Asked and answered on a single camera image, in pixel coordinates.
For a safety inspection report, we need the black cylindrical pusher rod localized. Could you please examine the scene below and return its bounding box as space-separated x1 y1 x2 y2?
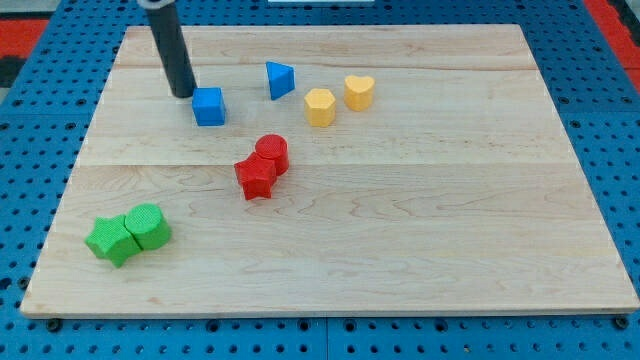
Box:
137 0 196 98

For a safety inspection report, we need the blue cube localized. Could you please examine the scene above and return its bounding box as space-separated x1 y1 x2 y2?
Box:
192 87 226 126

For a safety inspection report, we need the blue triangular prism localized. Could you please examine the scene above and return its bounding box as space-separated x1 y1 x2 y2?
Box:
266 61 295 100

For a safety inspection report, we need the red cylinder block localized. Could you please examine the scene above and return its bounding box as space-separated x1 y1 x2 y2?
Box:
255 134 289 176

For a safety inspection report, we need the yellow hexagon block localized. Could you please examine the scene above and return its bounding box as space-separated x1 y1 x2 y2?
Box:
304 88 336 127

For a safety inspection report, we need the red star block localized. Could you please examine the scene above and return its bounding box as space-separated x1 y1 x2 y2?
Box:
234 152 277 200

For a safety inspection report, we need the green cylinder block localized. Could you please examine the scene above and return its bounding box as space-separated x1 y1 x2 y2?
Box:
125 203 172 251

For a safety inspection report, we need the yellow heart block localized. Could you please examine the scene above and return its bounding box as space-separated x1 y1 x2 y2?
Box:
343 75 376 111

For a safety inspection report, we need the wooden board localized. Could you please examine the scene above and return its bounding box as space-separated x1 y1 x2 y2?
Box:
21 24 639 319

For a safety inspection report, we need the green star block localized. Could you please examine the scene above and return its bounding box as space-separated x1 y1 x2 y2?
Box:
84 214 142 268

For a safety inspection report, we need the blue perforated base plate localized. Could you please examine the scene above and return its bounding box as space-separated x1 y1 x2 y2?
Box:
1 0 639 359

